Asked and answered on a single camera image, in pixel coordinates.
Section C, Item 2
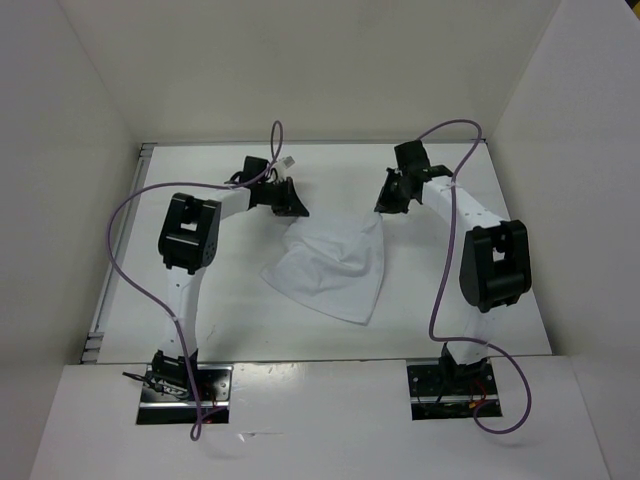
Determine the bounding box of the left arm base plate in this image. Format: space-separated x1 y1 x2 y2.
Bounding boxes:
122 364 233 425

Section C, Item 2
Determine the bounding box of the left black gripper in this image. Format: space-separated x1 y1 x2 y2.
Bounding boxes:
256 176 308 217

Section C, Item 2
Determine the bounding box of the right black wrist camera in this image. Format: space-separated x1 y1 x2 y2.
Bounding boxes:
394 140 431 174

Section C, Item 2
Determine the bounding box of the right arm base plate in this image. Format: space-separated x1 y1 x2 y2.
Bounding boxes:
406 362 502 421

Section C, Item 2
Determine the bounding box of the purple cable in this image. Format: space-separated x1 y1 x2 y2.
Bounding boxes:
417 118 532 432
108 119 286 442

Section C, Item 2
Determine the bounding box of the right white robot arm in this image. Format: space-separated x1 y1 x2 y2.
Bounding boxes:
375 165 532 393

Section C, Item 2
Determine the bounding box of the white skirt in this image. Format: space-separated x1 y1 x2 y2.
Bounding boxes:
261 212 385 325

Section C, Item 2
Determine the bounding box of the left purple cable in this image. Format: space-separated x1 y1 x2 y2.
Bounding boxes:
108 119 286 442

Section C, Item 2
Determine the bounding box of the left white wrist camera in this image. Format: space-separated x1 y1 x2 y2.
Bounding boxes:
272 156 295 183

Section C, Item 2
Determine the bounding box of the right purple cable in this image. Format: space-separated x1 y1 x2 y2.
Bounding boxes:
417 118 532 432

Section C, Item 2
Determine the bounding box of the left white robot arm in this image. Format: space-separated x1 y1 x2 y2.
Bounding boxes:
151 156 309 400

